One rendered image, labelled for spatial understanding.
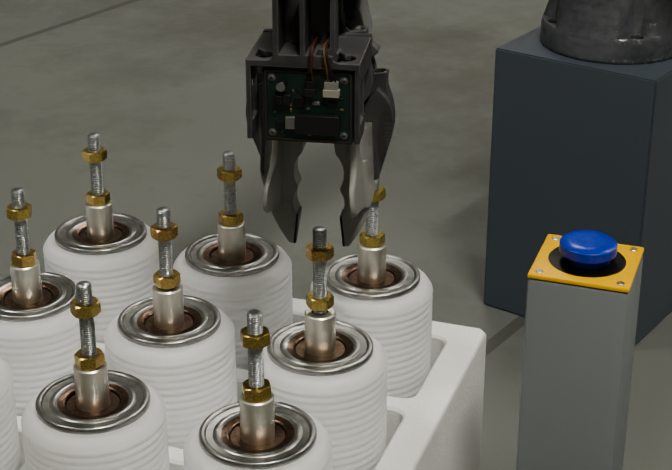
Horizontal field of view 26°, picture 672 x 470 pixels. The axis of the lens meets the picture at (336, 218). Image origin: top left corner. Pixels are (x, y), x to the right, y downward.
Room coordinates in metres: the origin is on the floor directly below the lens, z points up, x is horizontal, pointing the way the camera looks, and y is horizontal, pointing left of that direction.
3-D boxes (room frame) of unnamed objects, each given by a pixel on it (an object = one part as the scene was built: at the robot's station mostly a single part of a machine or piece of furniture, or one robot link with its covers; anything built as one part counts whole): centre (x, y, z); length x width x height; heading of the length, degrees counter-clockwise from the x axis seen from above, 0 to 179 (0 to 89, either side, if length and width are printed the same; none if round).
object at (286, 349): (0.90, 0.01, 0.25); 0.08 x 0.08 x 0.01
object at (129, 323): (0.94, 0.12, 0.25); 0.08 x 0.08 x 0.01
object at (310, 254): (0.90, 0.01, 0.33); 0.02 x 0.02 x 0.01; 27
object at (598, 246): (0.92, -0.18, 0.32); 0.04 x 0.04 x 0.02
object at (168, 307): (0.94, 0.12, 0.26); 0.02 x 0.02 x 0.03
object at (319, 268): (0.90, 0.01, 0.31); 0.01 x 0.01 x 0.08
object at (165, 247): (0.94, 0.12, 0.30); 0.01 x 0.01 x 0.08
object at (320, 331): (0.90, 0.01, 0.26); 0.02 x 0.02 x 0.03
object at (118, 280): (1.09, 0.19, 0.16); 0.10 x 0.10 x 0.18
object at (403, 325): (1.01, -0.03, 0.16); 0.10 x 0.10 x 0.18
